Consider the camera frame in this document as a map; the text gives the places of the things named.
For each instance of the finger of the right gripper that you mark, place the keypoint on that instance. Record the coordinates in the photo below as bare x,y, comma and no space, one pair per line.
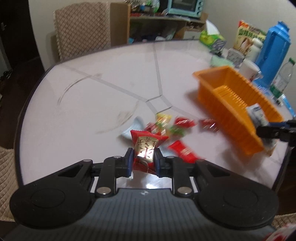
284,131

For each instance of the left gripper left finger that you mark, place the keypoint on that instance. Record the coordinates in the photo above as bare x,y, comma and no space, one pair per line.
65,196

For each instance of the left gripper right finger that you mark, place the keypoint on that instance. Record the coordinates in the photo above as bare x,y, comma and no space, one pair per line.
223,196

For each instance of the long red snack bar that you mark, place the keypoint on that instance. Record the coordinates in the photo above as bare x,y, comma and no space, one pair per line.
184,152

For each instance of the red foil candy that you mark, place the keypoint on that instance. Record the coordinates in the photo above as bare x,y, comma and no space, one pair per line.
209,125

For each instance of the small green candy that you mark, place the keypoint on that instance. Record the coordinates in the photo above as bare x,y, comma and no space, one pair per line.
176,131

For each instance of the red gold candy packet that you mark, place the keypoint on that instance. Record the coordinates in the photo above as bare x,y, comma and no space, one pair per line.
145,143

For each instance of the yellow green candy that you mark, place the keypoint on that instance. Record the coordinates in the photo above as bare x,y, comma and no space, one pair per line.
162,120

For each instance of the silver white snack wrapper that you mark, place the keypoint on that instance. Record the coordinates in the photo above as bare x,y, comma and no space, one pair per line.
137,125

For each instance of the small red candy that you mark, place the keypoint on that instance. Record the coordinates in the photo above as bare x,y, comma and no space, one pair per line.
183,122

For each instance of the blue white tube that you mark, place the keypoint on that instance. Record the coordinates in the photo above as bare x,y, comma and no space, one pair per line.
286,103

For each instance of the green cap water bottle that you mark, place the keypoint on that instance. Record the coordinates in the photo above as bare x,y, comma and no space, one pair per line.
282,79

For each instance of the blue floss pick box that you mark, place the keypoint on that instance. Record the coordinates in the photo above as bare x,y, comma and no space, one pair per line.
264,90

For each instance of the quilted beige chair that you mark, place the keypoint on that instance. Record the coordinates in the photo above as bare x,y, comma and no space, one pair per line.
8,181
82,28

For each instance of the orange plastic tray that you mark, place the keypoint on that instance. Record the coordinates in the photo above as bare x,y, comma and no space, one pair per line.
226,94

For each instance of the white cartoon mug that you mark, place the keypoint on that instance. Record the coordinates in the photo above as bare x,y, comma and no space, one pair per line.
250,70

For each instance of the blue thermos jug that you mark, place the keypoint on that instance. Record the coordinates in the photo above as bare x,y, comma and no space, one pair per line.
273,52

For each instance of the white bottle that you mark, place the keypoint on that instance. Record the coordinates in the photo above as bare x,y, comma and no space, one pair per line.
254,50

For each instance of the patterned grey mug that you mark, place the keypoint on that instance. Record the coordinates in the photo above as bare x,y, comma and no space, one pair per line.
235,56

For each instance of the green cloth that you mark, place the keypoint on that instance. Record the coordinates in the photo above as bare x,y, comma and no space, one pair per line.
217,61

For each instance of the walnut cereal box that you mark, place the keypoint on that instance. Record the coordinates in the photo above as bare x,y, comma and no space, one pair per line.
245,35

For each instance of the green tissue pack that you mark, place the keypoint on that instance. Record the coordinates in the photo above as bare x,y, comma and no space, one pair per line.
214,42

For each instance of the teal toaster oven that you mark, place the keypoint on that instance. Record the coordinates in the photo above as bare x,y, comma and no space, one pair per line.
188,8

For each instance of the wooden shelf unit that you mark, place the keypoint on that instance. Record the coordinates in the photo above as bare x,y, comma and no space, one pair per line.
127,27

